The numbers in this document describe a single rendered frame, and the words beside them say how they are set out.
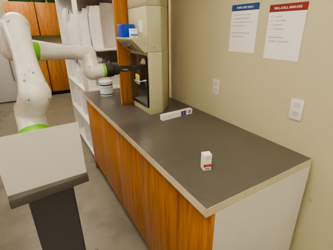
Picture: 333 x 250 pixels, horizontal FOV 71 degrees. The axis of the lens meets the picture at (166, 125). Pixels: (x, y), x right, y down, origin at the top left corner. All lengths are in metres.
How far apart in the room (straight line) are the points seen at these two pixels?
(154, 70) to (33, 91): 0.93
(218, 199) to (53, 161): 0.72
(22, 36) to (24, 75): 0.22
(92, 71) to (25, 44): 0.46
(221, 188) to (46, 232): 0.86
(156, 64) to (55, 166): 1.03
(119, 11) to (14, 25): 0.92
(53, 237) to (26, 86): 0.75
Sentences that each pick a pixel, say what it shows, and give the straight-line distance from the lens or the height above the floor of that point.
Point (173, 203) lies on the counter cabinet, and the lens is 1.25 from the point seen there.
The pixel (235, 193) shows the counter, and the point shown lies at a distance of 1.04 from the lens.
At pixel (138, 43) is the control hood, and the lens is 1.72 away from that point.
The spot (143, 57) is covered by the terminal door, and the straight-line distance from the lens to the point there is 1.79.
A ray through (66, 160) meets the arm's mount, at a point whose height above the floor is 1.03.
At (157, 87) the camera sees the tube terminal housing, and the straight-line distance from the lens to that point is 1.82.
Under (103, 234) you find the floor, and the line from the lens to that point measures 2.20.
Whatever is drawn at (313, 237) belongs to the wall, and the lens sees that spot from 1.69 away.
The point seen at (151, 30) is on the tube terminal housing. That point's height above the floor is 1.56.
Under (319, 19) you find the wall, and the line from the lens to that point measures 1.37.
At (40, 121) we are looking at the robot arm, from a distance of 1.24.
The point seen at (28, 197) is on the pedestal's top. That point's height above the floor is 0.93.
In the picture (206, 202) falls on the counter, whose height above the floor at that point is 0.94.
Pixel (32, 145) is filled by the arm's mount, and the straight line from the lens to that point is 1.10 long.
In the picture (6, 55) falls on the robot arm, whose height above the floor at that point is 1.45.
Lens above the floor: 1.57
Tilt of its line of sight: 22 degrees down
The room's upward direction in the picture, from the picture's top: 1 degrees counter-clockwise
